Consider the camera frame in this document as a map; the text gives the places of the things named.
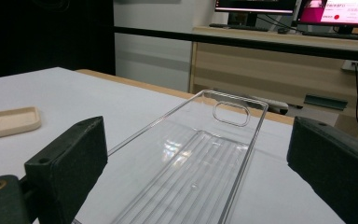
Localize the beige card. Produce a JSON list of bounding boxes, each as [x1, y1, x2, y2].
[[0, 106, 42, 142]]

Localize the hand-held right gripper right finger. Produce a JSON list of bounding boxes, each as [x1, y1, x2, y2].
[[286, 116, 358, 224]]

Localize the black frame bar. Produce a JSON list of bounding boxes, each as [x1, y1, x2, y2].
[[113, 25, 358, 63]]

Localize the dark rectangular desk plate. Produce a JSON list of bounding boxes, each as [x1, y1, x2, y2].
[[303, 94, 349, 112]]

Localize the pink-screen monitor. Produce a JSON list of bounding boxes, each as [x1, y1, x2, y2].
[[293, 0, 358, 35]]

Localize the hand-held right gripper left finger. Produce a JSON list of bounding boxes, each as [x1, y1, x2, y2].
[[24, 116, 108, 224]]

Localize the wooden desk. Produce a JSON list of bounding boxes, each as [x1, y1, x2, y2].
[[188, 25, 358, 138]]

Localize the dark-screen monitor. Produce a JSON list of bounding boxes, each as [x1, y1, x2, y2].
[[213, 0, 298, 28]]

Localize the clear plastic tray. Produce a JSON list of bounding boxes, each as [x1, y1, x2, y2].
[[71, 89, 269, 224]]

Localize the white oblong device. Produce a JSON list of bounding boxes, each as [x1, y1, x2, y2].
[[251, 95, 290, 116]]

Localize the black curtain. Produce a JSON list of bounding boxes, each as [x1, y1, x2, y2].
[[0, 0, 117, 81]]

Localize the black keyboard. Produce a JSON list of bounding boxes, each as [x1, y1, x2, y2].
[[208, 22, 270, 33]]

